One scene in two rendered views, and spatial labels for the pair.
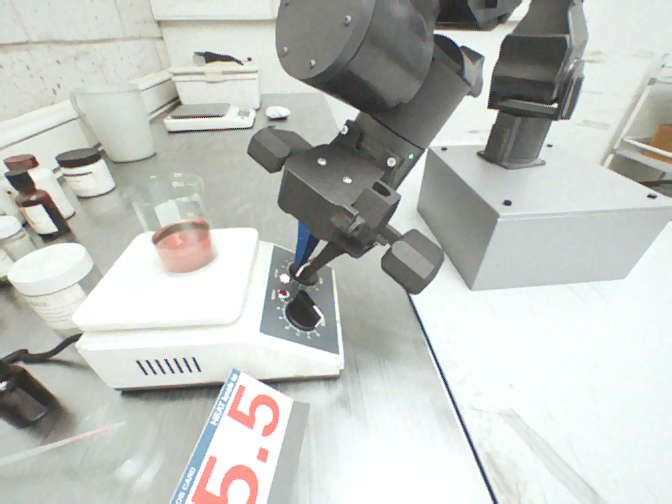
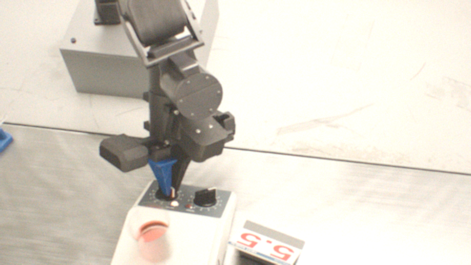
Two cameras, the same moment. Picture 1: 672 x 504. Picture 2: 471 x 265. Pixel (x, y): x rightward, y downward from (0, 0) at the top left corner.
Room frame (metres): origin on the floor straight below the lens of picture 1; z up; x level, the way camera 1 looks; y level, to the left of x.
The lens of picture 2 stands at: (-0.03, 0.43, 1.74)
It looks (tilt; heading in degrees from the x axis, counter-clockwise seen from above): 55 degrees down; 289
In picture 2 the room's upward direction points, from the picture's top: 5 degrees counter-clockwise
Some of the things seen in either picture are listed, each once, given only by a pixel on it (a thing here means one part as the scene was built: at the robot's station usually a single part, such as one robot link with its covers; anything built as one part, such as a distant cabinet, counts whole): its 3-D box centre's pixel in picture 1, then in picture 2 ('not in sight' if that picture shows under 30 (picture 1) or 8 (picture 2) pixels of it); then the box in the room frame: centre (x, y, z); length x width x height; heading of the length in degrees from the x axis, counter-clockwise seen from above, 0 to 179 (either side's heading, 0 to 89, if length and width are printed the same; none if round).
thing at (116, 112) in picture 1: (115, 123); not in sight; (0.74, 0.52, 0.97); 0.18 x 0.13 x 0.15; 82
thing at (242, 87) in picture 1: (223, 83); not in sight; (1.38, 0.46, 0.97); 0.37 x 0.31 x 0.14; 10
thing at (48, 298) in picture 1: (70, 291); not in sight; (0.22, 0.27, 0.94); 0.06 x 0.06 x 0.08
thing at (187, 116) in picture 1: (212, 116); not in sight; (1.05, 0.40, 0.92); 0.26 x 0.19 x 0.05; 99
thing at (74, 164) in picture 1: (86, 172); not in sight; (0.54, 0.47, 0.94); 0.07 x 0.07 x 0.07
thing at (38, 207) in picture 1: (36, 203); not in sight; (0.39, 0.44, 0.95); 0.04 x 0.04 x 0.10
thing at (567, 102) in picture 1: (537, 87); not in sight; (0.40, -0.24, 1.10); 0.09 x 0.07 x 0.06; 43
